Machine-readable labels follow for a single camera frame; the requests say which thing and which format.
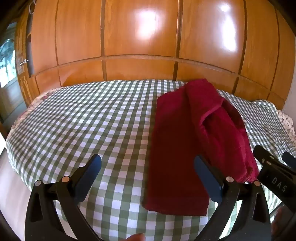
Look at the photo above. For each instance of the person's right hand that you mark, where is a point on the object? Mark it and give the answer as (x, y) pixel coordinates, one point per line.
(278, 222)

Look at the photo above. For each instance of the wooden wardrobe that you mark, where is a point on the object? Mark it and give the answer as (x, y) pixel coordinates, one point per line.
(143, 34)

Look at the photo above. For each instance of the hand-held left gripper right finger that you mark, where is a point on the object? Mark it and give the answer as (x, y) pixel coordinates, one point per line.
(204, 173)

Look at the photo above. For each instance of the dark red garment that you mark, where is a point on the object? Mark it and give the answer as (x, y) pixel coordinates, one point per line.
(175, 150)

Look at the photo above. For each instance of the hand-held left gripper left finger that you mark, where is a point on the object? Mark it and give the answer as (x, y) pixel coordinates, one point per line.
(91, 172)

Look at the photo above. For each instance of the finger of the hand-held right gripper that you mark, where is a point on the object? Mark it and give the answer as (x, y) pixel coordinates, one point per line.
(264, 156)
(290, 160)

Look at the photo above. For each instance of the person's left hand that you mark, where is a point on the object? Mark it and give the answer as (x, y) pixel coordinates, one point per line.
(136, 237)

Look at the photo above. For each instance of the wooden glass-pane door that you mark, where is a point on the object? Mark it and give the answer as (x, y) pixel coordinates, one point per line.
(9, 69)

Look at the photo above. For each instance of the green white checkered bed sheet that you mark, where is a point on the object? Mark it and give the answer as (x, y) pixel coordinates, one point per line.
(92, 115)

